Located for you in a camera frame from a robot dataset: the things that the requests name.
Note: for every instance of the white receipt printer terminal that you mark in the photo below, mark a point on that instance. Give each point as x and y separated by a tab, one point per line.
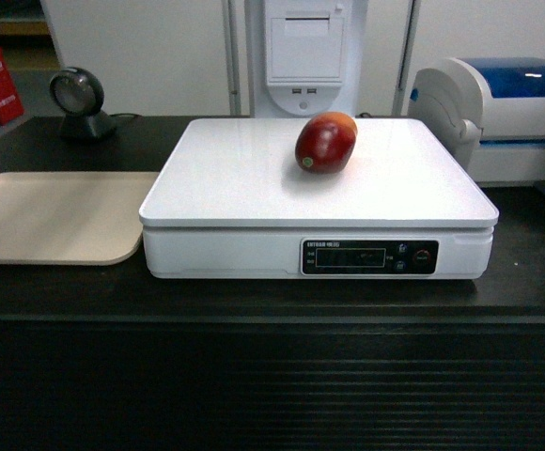
304	57

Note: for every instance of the black barcode scanner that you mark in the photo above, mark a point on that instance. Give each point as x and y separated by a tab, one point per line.
79	94

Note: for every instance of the beige plastic tray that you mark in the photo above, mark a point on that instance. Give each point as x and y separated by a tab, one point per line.
71	218

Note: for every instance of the white checkout scale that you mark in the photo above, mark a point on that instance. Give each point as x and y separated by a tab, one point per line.
232	202

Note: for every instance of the dark red mango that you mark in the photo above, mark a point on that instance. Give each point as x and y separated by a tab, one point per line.
326	143

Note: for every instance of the white blue label printer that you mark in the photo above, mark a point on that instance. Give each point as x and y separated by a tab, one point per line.
490	115

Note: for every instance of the black checkout counter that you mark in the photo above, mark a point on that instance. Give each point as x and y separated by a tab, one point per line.
111	358

